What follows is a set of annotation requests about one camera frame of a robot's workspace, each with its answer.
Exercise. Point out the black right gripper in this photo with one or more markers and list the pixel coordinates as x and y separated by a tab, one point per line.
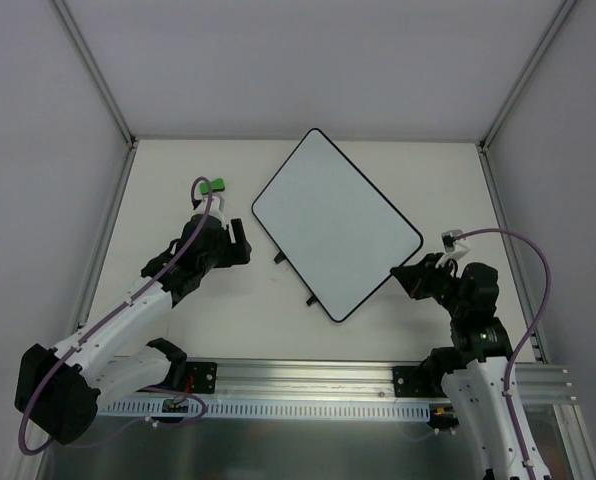
425	278

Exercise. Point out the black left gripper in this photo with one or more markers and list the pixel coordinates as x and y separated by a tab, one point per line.
235	242

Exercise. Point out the green bone-shaped whiteboard eraser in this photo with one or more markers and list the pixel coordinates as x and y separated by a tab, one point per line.
215	185

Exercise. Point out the whiteboard with rabbit drawing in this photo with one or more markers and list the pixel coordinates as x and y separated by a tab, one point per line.
340	234

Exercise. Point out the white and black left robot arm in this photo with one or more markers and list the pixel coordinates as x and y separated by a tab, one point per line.
61	389

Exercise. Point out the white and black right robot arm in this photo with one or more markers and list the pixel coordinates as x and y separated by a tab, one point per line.
477	372

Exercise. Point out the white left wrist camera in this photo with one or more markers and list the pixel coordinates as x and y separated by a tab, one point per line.
214	205

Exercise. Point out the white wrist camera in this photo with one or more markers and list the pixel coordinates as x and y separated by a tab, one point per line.
456	246
214	205

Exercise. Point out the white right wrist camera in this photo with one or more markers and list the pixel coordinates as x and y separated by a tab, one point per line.
456	246

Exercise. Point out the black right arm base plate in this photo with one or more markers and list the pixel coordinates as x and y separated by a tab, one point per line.
408	382

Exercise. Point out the aluminium mounting rail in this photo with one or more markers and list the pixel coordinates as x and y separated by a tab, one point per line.
353	381

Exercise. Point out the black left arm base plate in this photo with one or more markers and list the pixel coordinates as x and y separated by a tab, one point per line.
200	377

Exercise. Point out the white slotted cable duct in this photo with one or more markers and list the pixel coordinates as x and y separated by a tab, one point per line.
215	408

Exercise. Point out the left aluminium frame post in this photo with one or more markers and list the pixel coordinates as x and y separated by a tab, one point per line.
82	49

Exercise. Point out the aluminium frame post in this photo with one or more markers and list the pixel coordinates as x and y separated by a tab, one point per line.
551	32
82	49

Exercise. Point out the right aluminium frame post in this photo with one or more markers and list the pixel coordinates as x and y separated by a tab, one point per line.
551	32

